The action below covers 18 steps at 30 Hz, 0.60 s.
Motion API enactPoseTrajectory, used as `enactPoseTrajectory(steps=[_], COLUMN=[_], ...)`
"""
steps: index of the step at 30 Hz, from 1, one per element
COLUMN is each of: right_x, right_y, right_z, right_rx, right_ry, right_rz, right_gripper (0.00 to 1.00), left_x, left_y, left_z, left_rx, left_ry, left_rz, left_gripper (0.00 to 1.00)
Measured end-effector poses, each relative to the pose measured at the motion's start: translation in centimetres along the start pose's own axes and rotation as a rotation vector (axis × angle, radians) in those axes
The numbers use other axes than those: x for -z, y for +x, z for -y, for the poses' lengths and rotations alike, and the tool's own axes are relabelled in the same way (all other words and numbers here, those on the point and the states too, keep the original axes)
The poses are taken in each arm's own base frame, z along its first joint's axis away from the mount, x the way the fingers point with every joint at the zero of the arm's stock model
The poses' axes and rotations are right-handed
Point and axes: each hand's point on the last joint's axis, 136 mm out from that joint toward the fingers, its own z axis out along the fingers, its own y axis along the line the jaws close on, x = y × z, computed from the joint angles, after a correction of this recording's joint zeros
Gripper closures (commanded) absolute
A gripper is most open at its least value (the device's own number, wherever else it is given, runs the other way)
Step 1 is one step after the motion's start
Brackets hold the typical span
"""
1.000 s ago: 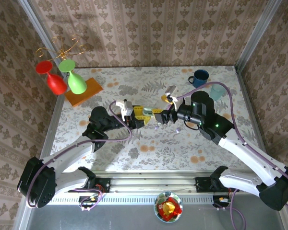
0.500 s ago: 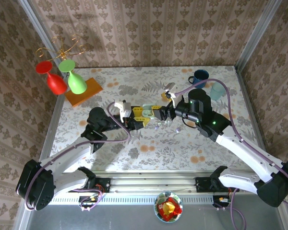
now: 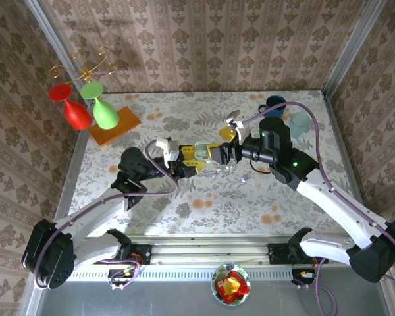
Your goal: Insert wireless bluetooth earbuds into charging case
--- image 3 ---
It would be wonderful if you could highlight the aluminium frame post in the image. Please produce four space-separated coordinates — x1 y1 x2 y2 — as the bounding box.
321 0 390 98
23 0 88 99

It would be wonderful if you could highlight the floral patterned tablecloth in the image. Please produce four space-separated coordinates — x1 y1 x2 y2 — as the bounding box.
67 91 367 236

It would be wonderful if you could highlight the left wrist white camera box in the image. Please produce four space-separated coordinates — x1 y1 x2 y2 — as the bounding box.
155 138 179 165

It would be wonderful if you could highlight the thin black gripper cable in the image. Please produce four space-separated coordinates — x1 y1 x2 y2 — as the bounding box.
250 160 273 174

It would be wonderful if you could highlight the floral rimmed plate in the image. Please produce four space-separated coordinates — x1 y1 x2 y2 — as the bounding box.
211 262 251 307

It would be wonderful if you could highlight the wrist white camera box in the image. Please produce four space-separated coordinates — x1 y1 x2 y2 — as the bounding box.
155 138 179 165
226 110 252 141

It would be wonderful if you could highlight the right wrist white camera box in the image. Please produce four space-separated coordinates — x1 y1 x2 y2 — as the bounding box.
226 110 252 141

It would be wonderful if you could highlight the gold wire glass rack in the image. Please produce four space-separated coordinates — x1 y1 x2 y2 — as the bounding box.
48 47 119 83

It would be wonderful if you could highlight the red snack wrapper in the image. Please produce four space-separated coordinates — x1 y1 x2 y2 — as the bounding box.
216 270 251 303

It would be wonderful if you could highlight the teal translucent tumbler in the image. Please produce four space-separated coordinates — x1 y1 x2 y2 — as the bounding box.
288 111 311 139

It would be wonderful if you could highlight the yellow wrapped candy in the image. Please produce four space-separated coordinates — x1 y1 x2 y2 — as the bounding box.
223 275 242 293

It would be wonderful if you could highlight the green plastic wine glass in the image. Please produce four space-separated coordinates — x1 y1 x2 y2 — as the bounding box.
80 81 120 130

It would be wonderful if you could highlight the red plastic wine glass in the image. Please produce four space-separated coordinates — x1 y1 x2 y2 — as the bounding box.
48 83 93 132

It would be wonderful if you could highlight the dark blue mug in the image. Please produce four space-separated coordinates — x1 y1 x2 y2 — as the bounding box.
257 95 288 119

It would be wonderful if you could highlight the orange wooden board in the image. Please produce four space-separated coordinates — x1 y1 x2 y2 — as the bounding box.
88 106 142 147

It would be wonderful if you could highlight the grey metal bench panel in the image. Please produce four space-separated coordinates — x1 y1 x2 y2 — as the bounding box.
18 263 395 316

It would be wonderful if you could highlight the perforated metal cable tray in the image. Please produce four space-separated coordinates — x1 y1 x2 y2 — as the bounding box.
43 267 381 282

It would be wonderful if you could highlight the black cable connector box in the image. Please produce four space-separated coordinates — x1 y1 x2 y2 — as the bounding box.
291 268 318 286
107 268 136 286

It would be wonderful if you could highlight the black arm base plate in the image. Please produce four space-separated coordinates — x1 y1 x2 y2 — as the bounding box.
267 242 329 265
93 244 152 265

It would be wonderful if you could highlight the green earbud charging case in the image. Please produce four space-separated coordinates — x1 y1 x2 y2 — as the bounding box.
193 140 213 163

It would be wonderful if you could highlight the long aluminium base rail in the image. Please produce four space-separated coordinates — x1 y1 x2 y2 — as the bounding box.
32 234 394 266

